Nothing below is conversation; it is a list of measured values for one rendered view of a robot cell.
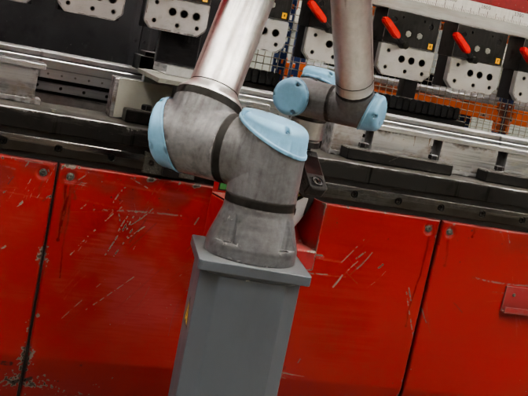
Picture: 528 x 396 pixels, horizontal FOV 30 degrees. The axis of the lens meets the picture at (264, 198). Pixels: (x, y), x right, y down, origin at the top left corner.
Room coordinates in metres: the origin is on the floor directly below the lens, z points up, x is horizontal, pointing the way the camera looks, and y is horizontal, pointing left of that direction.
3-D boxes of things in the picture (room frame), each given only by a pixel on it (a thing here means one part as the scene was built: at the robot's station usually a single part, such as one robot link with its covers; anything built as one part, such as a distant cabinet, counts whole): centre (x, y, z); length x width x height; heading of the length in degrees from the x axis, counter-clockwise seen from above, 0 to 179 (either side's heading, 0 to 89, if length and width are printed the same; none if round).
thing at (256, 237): (1.58, 0.00, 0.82); 0.15 x 0.15 x 0.10
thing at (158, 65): (2.39, 0.27, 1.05); 0.10 x 0.02 x 0.10; 109
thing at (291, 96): (2.00, -0.04, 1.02); 0.11 x 0.11 x 0.08; 68
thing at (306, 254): (2.10, -0.01, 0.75); 0.20 x 0.16 x 0.18; 118
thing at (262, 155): (1.58, 0.01, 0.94); 0.13 x 0.12 x 0.14; 68
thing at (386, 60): (2.57, -0.27, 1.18); 0.15 x 0.09 x 0.17; 109
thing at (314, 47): (2.51, -0.08, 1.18); 0.15 x 0.09 x 0.17; 109
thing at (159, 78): (2.25, 0.23, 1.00); 0.26 x 0.18 x 0.01; 19
